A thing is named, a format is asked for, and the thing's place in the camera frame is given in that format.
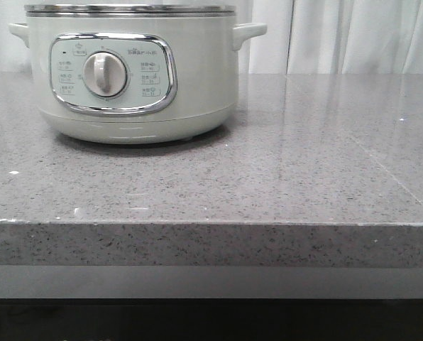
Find glass pot lid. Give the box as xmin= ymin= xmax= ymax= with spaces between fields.
xmin=24 ymin=4 xmax=236 ymax=15

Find pale green electric pot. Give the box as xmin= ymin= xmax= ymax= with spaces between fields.
xmin=9 ymin=13 xmax=267 ymax=144

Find white curtain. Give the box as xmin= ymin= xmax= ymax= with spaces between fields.
xmin=0 ymin=1 xmax=423 ymax=75

